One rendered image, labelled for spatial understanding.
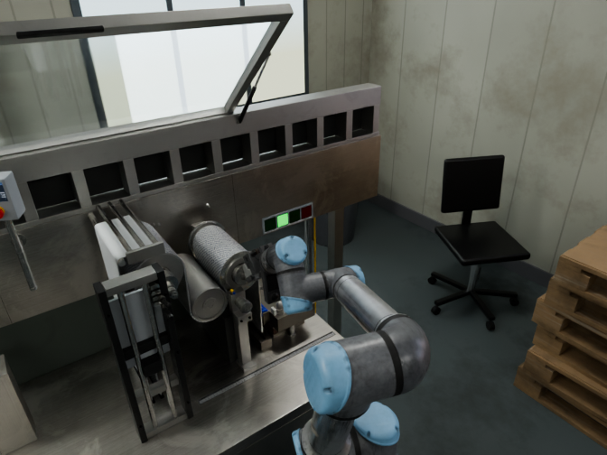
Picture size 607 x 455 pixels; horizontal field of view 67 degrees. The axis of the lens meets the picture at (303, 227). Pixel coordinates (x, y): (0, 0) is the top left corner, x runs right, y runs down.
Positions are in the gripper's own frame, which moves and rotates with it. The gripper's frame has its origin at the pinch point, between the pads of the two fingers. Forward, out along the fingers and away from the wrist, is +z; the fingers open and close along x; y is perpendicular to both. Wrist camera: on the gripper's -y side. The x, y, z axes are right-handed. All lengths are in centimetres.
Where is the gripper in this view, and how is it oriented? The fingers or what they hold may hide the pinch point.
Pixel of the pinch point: (252, 280)
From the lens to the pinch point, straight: 147.4
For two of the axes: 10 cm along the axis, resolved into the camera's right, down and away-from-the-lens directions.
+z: -4.2, 2.7, 8.7
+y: -3.8, -9.2, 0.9
